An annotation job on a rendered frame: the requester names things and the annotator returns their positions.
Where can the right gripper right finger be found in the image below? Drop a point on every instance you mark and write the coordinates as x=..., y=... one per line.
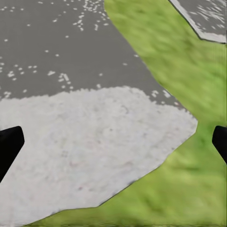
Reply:
x=219, y=140

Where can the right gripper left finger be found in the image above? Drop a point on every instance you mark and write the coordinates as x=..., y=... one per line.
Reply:
x=11, y=142

